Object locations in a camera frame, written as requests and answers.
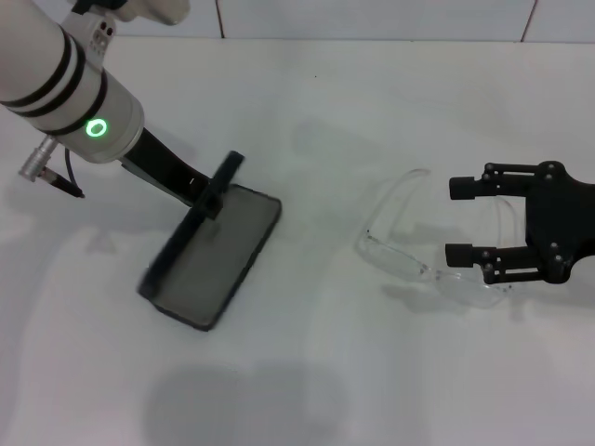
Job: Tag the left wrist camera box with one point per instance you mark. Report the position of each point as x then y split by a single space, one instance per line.
149 11

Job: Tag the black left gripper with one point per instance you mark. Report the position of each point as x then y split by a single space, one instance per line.
162 162

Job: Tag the clear white glasses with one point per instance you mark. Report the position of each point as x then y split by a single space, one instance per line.
395 255

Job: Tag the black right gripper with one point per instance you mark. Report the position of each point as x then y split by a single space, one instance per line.
562 218

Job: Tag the black glasses case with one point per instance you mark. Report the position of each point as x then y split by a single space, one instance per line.
214 265

